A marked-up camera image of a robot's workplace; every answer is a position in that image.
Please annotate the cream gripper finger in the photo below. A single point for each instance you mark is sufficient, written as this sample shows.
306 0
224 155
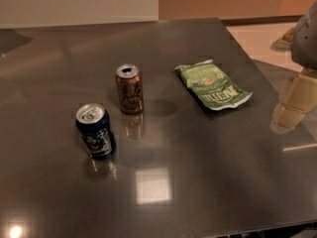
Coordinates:
300 99

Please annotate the orange soda can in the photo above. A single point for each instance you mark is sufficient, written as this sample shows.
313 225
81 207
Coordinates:
130 88

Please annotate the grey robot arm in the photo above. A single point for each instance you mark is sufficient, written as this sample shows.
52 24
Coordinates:
304 41

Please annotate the blue pepsi can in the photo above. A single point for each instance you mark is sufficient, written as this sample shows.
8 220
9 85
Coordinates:
93 123

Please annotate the green chip bag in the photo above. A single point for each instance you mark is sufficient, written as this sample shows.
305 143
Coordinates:
212 86

